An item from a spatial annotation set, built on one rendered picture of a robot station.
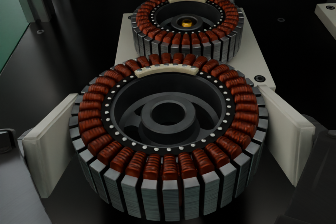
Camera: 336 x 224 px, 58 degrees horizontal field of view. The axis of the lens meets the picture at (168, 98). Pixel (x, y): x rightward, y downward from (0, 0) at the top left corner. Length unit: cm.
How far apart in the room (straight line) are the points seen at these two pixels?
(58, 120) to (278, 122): 11
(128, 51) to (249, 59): 13
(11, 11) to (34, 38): 14
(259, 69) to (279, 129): 15
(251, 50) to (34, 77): 23
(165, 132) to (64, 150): 5
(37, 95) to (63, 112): 15
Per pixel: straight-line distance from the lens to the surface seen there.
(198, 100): 20
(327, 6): 43
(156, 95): 21
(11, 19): 52
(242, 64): 31
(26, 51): 39
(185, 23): 31
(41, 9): 43
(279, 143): 16
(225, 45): 28
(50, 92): 32
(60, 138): 16
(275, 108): 17
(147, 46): 28
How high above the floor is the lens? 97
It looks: 44 degrees down
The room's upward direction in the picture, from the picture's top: 3 degrees counter-clockwise
